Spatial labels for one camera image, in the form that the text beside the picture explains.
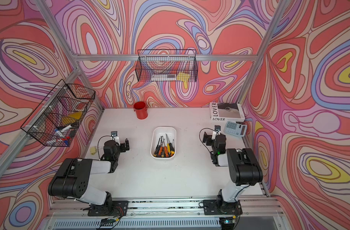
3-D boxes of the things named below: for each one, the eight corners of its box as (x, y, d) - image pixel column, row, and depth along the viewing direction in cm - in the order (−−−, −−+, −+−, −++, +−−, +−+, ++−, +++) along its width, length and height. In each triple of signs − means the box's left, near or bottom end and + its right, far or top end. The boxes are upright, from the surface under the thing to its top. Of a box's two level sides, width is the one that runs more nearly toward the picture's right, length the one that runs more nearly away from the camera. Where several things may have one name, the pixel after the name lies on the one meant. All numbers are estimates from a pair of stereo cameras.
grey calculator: (223, 133, 106) (224, 130, 103) (224, 122, 114) (226, 118, 110) (244, 138, 103) (246, 135, 100) (244, 126, 111) (246, 123, 107)
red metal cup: (135, 119, 116) (132, 109, 107) (138, 107, 126) (135, 97, 117) (147, 119, 116) (144, 109, 107) (149, 107, 126) (147, 97, 117)
